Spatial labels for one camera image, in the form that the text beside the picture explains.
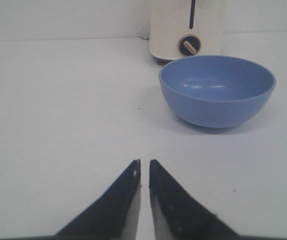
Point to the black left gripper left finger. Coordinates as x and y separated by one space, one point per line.
115 213

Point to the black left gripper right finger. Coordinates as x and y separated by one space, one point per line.
176 213

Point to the blue plastic bowl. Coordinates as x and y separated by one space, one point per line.
216 91

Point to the cream two-slot toaster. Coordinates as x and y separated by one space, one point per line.
184 28

